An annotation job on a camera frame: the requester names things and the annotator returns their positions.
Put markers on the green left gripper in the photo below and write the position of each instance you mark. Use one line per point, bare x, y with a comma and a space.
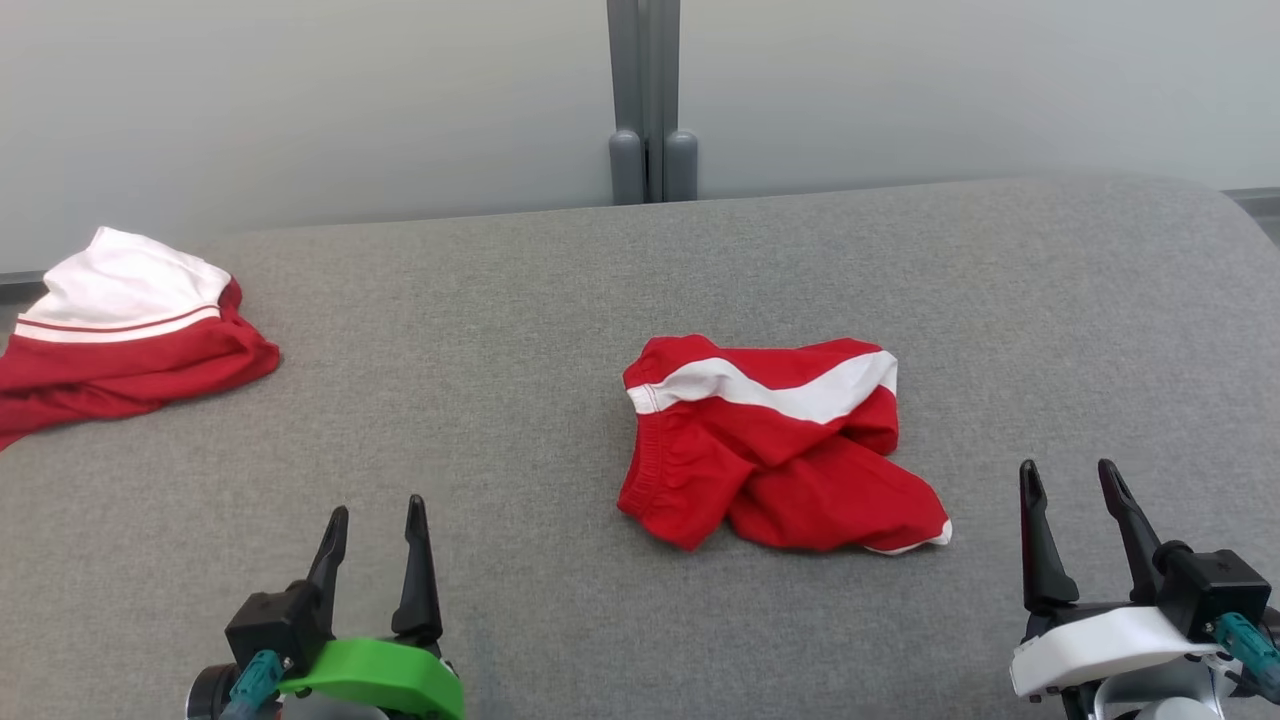
400, 675

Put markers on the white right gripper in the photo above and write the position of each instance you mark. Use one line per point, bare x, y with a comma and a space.
1100, 645

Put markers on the red shorts with white stripe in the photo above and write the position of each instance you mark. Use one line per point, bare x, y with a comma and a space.
780, 460

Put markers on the red white basketball jersey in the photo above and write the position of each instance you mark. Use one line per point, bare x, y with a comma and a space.
120, 330

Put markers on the black left wrist motor cylinder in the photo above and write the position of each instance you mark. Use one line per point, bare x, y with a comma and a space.
208, 695

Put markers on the grey fabric sofa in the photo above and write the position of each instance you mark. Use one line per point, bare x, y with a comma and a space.
500, 350

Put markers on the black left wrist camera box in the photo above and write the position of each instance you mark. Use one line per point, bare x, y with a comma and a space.
275, 625

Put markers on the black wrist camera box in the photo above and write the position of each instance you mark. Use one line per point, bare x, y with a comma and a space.
275, 625
1210, 585

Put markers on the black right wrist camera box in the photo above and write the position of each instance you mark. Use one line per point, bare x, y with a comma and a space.
1210, 585

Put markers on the grey partition post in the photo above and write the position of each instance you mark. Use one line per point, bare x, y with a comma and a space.
650, 100

